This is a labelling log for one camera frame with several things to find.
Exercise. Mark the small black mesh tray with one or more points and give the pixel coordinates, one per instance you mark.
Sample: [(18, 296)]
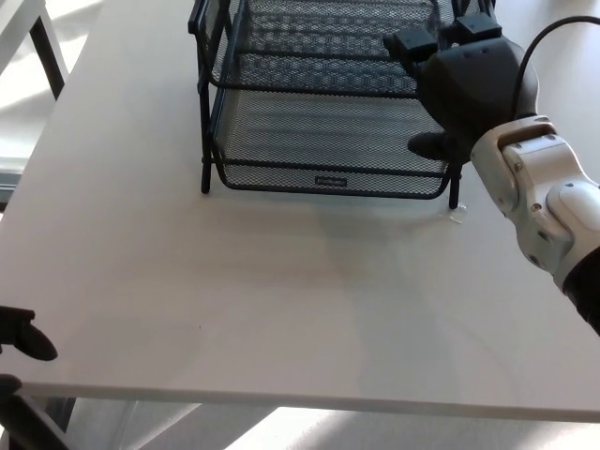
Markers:
[(328, 33)]

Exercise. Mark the clear tape scrap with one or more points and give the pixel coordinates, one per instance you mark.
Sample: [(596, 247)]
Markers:
[(454, 213)]

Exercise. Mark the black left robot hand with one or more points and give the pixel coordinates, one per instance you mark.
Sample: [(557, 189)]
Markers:
[(28, 340)]

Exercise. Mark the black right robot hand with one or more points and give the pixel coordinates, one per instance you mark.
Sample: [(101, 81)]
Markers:
[(473, 84)]

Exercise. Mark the white side table dark leg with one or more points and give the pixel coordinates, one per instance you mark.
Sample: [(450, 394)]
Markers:
[(44, 56)]

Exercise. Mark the dark metal desk leg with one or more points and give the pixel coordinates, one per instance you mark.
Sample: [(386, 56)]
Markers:
[(33, 426)]

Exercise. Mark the black mesh tray with label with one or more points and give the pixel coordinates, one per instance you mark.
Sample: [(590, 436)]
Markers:
[(328, 136)]

